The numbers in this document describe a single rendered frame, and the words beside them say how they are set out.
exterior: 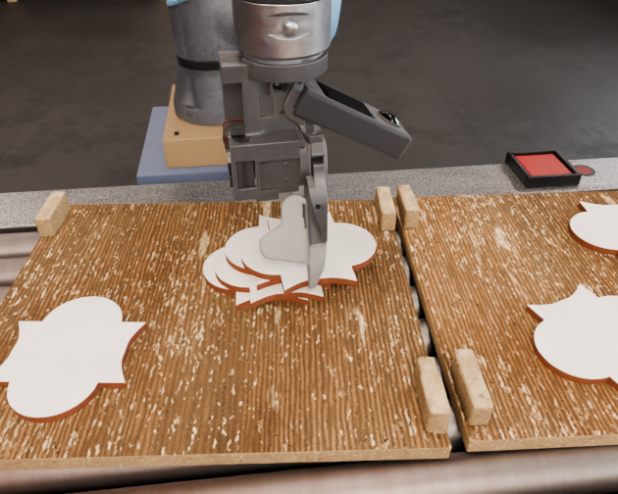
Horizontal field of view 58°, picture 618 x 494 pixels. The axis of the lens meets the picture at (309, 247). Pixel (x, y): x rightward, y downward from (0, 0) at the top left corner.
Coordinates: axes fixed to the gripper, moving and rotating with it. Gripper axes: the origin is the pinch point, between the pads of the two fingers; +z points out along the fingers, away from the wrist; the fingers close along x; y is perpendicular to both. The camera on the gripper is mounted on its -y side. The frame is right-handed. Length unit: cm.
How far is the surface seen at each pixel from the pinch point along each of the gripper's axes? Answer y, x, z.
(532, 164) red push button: -35.6, -18.0, 4.0
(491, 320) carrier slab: -15.8, 10.2, 3.4
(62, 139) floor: 85, -237, 97
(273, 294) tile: 4.4, 4.5, 1.8
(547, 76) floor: -209, -271, 97
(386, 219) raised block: -10.1, -5.5, 1.6
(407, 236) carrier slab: -12.3, -4.0, 3.3
